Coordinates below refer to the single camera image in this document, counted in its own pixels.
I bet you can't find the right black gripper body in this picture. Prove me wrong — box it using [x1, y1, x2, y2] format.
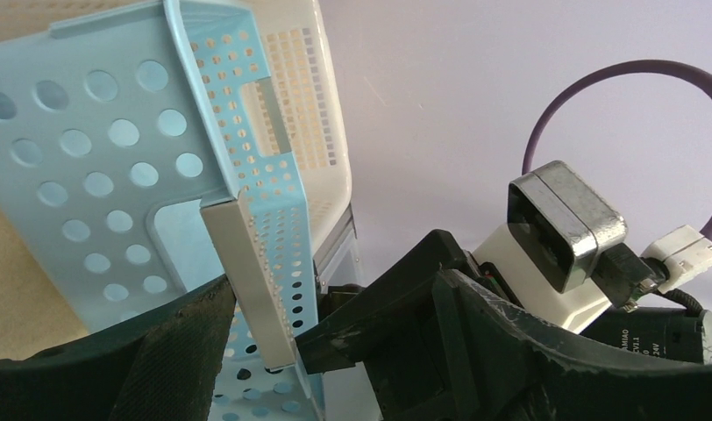
[321, 255, 531, 421]

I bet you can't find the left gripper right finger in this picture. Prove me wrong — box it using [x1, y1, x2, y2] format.
[431, 270, 712, 420]

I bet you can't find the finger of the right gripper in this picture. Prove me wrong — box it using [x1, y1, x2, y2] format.
[295, 229, 466, 374]

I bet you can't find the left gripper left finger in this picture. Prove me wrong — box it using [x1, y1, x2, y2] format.
[0, 276, 236, 420]

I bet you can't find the blue perforated plastic basket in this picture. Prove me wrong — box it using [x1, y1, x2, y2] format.
[0, 1, 340, 420]

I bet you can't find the white perforated plastic basket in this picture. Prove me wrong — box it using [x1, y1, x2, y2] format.
[0, 1, 351, 311]

